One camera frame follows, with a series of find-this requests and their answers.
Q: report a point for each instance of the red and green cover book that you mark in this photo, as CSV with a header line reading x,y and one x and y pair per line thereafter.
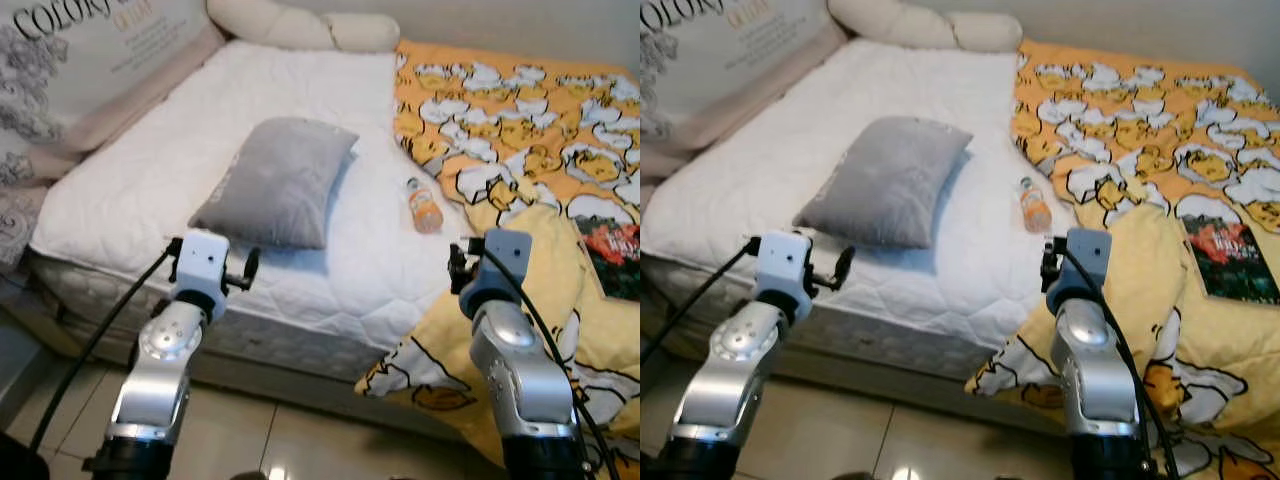
x,y
1235,260
615,255

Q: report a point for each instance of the yellow cartoon print blanket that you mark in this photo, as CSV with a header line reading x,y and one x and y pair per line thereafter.
x,y
1140,120
520,120

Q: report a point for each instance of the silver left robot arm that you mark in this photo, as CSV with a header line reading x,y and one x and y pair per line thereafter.
x,y
725,380
160,370

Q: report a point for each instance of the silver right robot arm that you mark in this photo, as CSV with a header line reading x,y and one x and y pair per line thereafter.
x,y
1095,380
520,380

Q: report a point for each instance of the orange drink bottle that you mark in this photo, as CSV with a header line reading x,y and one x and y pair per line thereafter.
x,y
424,208
1035,210

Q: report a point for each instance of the grey pillow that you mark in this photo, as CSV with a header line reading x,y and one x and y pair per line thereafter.
x,y
885,180
275,180

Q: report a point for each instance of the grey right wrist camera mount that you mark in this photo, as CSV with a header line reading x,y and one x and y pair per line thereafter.
x,y
505,260
1085,260

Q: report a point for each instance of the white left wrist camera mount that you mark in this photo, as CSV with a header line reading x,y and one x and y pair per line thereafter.
x,y
785,262
203,262

